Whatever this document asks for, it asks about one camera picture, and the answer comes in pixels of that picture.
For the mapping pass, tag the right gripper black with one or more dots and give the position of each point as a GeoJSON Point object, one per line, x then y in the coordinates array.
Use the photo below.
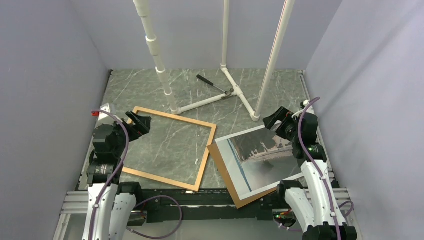
{"type": "Point", "coordinates": [283, 115]}

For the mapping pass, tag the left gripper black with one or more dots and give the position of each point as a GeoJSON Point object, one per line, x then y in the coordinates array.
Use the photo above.
{"type": "Point", "coordinates": [141, 127]}

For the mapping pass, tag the wooden picture frame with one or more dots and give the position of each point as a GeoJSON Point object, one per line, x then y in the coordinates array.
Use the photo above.
{"type": "Point", "coordinates": [173, 154]}

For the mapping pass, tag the glossy landscape photo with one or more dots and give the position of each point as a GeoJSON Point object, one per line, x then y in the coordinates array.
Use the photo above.
{"type": "Point", "coordinates": [257, 158]}

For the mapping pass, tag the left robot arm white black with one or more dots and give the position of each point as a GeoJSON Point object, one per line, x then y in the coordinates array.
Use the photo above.
{"type": "Point", "coordinates": [110, 201]}

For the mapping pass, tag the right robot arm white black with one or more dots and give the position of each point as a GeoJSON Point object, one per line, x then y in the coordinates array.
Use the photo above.
{"type": "Point", "coordinates": [314, 206]}

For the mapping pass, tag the white PVC pipe stand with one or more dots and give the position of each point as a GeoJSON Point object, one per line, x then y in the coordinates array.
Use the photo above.
{"type": "Point", "coordinates": [143, 11]}

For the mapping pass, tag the brown backing board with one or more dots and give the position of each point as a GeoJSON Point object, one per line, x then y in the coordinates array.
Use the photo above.
{"type": "Point", "coordinates": [220, 164]}

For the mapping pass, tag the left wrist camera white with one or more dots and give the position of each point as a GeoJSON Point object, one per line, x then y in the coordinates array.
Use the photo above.
{"type": "Point", "coordinates": [108, 107]}

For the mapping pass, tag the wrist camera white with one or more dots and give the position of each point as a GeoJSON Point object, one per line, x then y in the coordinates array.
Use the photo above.
{"type": "Point", "coordinates": [303, 106]}
{"type": "Point", "coordinates": [108, 107]}

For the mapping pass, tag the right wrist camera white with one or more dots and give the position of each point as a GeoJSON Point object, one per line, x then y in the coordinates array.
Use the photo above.
{"type": "Point", "coordinates": [303, 106]}

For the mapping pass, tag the black handled hammer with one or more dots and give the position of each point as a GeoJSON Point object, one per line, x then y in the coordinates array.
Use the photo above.
{"type": "Point", "coordinates": [213, 85]}

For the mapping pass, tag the aluminium extrusion rail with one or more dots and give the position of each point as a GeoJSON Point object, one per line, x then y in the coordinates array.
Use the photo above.
{"type": "Point", "coordinates": [76, 202]}

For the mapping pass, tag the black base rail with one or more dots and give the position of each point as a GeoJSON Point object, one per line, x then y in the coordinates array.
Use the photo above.
{"type": "Point", "coordinates": [206, 204]}

